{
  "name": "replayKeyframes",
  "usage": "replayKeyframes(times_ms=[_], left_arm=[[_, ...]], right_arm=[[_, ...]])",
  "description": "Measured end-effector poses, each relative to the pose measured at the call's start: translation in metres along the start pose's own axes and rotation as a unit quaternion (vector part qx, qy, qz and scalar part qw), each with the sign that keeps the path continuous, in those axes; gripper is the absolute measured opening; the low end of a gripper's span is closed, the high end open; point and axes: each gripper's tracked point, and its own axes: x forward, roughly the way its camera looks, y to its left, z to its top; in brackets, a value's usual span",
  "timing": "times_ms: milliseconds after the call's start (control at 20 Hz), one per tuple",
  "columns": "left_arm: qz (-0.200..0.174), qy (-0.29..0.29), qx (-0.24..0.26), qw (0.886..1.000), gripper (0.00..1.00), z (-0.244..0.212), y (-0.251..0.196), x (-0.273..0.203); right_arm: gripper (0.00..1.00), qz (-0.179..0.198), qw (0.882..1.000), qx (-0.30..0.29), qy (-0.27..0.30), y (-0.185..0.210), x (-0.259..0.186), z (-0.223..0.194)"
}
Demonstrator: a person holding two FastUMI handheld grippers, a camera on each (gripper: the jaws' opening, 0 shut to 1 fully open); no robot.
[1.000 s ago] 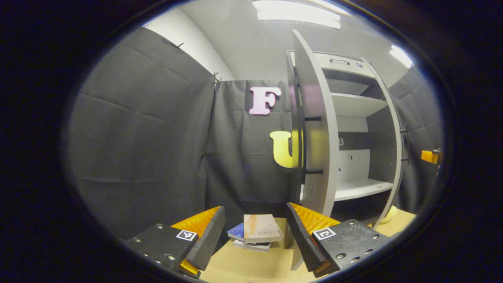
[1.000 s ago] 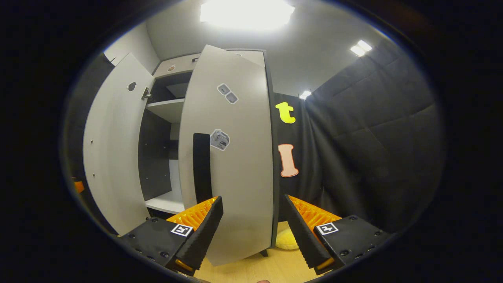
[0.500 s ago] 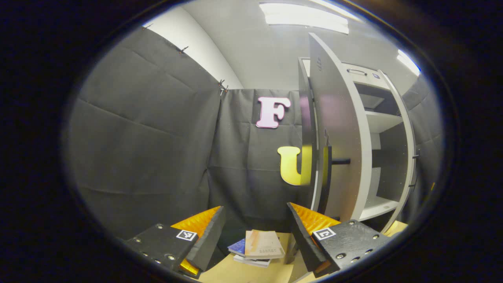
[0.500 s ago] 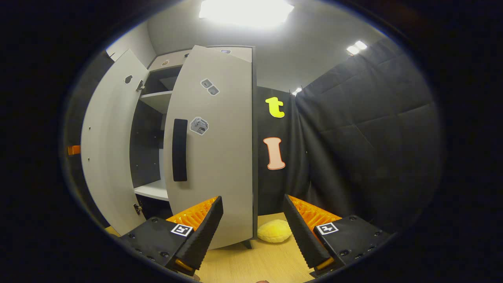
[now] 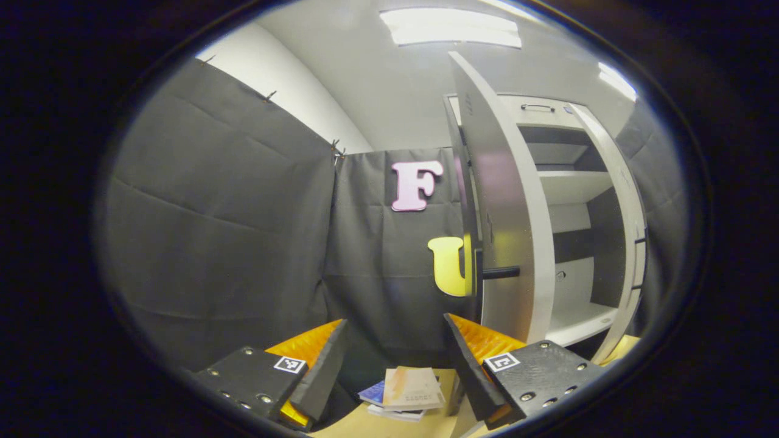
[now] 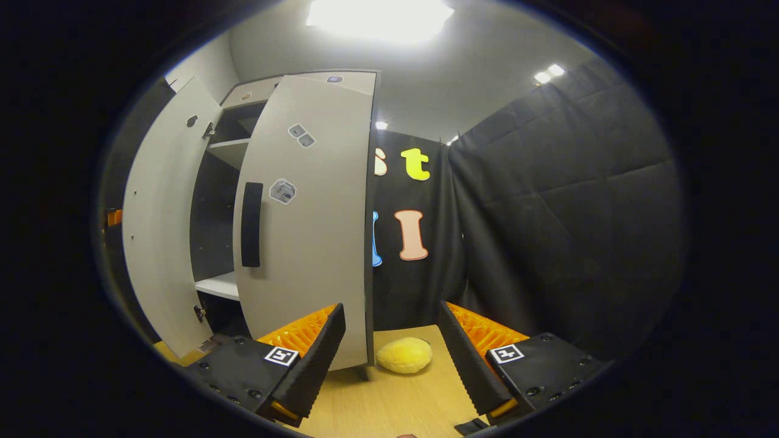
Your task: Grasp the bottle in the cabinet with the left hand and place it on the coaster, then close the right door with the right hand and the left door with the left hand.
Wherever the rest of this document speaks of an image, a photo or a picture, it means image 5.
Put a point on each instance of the white cover book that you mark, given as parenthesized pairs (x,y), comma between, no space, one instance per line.
(395,415)

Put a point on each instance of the blue cover book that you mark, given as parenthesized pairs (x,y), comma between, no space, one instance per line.
(372,393)

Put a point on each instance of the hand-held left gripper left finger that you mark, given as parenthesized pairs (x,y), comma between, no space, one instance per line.
(325,377)

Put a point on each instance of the pale orange cover book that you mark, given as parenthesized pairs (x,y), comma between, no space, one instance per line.
(414,389)

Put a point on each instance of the grey and white cabinet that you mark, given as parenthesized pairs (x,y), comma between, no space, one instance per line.
(575,185)

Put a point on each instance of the white cabinet door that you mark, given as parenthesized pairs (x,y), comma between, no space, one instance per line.
(627,213)
(505,213)

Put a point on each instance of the black backdrop cloth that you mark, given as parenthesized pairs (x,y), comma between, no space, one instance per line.
(663,182)
(231,213)

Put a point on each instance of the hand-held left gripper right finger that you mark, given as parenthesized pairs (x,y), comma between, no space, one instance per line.
(468,371)

